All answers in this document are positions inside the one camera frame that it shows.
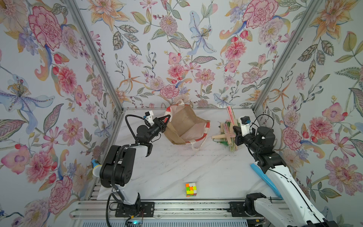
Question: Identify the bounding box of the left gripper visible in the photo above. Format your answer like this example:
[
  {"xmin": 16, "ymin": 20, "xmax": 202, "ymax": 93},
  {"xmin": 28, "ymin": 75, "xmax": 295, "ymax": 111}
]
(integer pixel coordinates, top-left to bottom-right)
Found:
[{"xmin": 146, "ymin": 117, "xmax": 170, "ymax": 144}]

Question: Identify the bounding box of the red burlap tote bag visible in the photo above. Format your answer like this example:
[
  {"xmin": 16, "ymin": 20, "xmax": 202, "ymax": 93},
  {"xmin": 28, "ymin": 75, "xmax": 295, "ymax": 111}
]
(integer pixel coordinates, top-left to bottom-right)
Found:
[{"xmin": 164, "ymin": 100, "xmax": 210, "ymax": 151}]

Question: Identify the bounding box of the pink fan with tassel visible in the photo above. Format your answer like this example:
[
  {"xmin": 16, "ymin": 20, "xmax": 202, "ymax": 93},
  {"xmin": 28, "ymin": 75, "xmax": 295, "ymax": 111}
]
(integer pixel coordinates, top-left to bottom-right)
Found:
[{"xmin": 226, "ymin": 106, "xmax": 238, "ymax": 126}]

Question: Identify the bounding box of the pink green folding fan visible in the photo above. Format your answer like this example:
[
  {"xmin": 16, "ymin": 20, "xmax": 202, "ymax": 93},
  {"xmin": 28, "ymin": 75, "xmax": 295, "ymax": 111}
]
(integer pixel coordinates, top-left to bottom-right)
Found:
[{"xmin": 223, "ymin": 124, "xmax": 233, "ymax": 145}]

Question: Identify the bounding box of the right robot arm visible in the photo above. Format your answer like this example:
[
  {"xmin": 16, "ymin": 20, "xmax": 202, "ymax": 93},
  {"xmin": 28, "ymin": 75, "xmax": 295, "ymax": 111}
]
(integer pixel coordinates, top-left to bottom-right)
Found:
[{"xmin": 233, "ymin": 124, "xmax": 338, "ymax": 227}]

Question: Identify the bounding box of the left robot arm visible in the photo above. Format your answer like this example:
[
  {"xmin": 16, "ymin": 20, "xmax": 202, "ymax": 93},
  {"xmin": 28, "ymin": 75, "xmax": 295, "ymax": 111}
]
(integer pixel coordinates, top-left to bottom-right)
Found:
[{"xmin": 98, "ymin": 111, "xmax": 171, "ymax": 206}]

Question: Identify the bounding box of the blue object right edge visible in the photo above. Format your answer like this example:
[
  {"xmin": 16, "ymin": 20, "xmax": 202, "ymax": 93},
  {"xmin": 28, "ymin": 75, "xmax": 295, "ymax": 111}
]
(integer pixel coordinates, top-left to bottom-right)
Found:
[{"xmin": 250, "ymin": 163, "xmax": 283, "ymax": 199}]

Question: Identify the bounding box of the rubik's cube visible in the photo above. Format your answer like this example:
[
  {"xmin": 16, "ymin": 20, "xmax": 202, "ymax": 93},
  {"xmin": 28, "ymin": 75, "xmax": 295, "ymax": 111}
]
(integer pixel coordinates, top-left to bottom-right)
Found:
[{"xmin": 185, "ymin": 183, "xmax": 197, "ymax": 197}]

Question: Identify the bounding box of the patterned paper cup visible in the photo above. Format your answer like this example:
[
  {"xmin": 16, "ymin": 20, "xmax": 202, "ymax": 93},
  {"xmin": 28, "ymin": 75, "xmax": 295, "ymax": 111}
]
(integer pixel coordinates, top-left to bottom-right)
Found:
[{"xmin": 91, "ymin": 159, "xmax": 102, "ymax": 177}]

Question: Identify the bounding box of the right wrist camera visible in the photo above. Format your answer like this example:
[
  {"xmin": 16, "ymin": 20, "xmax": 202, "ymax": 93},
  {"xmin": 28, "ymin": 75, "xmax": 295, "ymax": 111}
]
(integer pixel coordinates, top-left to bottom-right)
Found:
[{"xmin": 240, "ymin": 116, "xmax": 252, "ymax": 137}]

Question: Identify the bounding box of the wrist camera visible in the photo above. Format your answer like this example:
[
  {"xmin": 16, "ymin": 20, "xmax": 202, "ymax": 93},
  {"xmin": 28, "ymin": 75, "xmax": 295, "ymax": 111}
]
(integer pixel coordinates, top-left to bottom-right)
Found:
[
  {"xmin": 240, "ymin": 116, "xmax": 252, "ymax": 137},
  {"xmin": 143, "ymin": 111, "xmax": 154, "ymax": 127}
]

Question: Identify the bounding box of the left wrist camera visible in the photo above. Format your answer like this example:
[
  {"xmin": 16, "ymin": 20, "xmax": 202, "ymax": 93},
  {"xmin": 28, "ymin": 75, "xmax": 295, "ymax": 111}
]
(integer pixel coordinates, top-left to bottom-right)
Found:
[{"xmin": 143, "ymin": 111, "xmax": 154, "ymax": 127}]

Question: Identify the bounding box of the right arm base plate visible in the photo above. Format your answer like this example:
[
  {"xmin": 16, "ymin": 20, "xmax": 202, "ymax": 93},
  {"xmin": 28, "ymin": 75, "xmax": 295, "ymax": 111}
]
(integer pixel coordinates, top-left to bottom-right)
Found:
[{"xmin": 228, "ymin": 201, "xmax": 256, "ymax": 218}]

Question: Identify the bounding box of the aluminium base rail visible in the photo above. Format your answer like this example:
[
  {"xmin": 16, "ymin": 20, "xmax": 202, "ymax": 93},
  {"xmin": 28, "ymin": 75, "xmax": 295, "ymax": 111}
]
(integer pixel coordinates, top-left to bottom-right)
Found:
[{"xmin": 69, "ymin": 198, "xmax": 313, "ymax": 221}]

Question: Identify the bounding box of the black corrugated cable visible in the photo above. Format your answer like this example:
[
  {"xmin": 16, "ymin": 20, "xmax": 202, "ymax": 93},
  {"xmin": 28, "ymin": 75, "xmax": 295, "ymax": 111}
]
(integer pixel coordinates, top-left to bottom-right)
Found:
[{"xmin": 105, "ymin": 114, "xmax": 148, "ymax": 227}]

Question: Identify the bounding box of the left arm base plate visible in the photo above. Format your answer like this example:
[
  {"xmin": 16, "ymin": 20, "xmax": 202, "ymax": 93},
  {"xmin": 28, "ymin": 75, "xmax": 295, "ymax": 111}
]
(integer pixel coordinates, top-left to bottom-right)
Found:
[{"xmin": 115, "ymin": 202, "xmax": 155, "ymax": 218}]

